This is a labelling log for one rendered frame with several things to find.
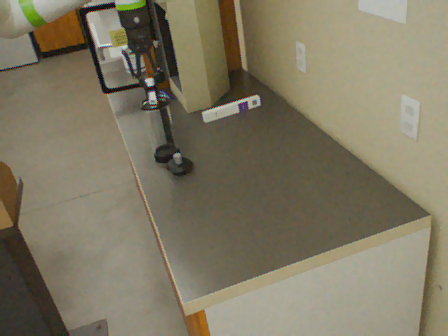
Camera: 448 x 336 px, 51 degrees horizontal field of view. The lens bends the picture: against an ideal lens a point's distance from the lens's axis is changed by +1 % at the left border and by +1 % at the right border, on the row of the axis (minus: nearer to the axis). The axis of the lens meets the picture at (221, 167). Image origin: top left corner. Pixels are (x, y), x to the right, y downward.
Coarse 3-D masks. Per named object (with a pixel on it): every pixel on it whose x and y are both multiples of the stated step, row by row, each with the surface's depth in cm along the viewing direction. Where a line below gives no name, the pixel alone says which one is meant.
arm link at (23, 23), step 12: (12, 0) 149; (24, 0) 148; (12, 12) 148; (24, 12) 149; (36, 12) 149; (12, 24) 150; (24, 24) 151; (36, 24) 152; (0, 36) 154; (12, 36) 154
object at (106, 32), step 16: (96, 16) 204; (112, 16) 205; (96, 32) 207; (112, 32) 209; (96, 48) 211; (112, 48) 212; (112, 64) 216; (144, 64) 219; (112, 80) 219; (128, 80) 221
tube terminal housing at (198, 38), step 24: (168, 0) 178; (192, 0) 181; (216, 0) 197; (192, 24) 185; (216, 24) 199; (192, 48) 190; (216, 48) 202; (168, 72) 221; (192, 72) 194; (216, 72) 205; (192, 96) 199; (216, 96) 207
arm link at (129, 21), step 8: (136, 8) 140; (144, 8) 142; (120, 16) 143; (128, 16) 141; (136, 16) 141; (144, 16) 143; (120, 24) 145; (128, 24) 142; (136, 24) 142; (144, 24) 144
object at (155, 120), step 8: (160, 96) 164; (144, 104) 163; (160, 104) 157; (144, 112) 160; (152, 112) 158; (160, 112) 158; (168, 112) 161; (152, 120) 160; (160, 120) 160; (168, 120) 162; (152, 128) 161; (160, 128) 161; (168, 128) 163; (152, 136) 164; (160, 136) 163; (168, 136) 164; (152, 144) 166; (160, 144) 164; (168, 144) 165; (176, 144) 169; (160, 152) 166; (168, 152) 166
